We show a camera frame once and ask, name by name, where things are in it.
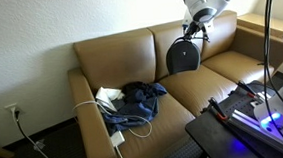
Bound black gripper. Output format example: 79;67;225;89
181;19;211;46

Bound black round bag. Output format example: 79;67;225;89
164;36;203;76

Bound brown leather sofa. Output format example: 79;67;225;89
63;6;283;158

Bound light wooden side table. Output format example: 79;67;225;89
236;10;283;44

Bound dark navy garment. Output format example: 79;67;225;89
121;80;158;103

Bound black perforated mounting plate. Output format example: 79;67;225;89
220;79;281;124

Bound blue denim jeans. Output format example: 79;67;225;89
100;81;170;137

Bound black robot table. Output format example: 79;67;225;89
183;103;283;158

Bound white power adapter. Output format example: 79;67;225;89
109;129;126;148

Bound red handled black clamp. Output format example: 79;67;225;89
236;77;267;101
199;96;231;123

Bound grey aluminium base plate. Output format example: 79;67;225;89
227;105;283;158

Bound thin white charger cable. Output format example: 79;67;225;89
72;95;154;144

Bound grey cord connector block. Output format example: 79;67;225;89
33;139;47;152

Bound black power cord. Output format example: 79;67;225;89
12;106;65;158

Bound white wall outlet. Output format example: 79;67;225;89
4;103;20;117

